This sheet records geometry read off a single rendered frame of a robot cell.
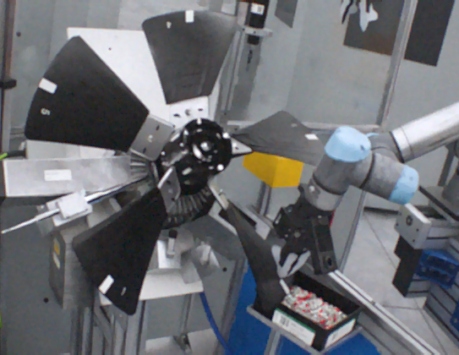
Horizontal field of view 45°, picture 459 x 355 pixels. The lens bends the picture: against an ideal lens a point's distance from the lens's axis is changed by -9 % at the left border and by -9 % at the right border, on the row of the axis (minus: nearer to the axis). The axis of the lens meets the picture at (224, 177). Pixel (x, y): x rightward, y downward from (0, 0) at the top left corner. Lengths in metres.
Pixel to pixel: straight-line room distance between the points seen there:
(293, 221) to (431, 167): 3.29
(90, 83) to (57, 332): 1.33
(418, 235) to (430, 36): 2.53
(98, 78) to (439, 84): 3.32
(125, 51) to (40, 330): 1.17
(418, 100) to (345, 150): 3.15
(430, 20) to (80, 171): 3.20
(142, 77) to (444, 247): 1.02
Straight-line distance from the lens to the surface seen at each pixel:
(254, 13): 1.19
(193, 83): 1.27
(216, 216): 1.32
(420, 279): 1.87
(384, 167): 1.08
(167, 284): 1.38
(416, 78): 4.13
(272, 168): 1.67
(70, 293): 1.61
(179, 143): 1.14
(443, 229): 1.79
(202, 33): 1.33
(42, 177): 1.20
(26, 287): 2.12
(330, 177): 1.07
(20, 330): 2.23
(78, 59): 1.15
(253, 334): 1.93
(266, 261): 1.23
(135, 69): 1.51
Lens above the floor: 1.60
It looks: 22 degrees down
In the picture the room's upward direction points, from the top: 11 degrees clockwise
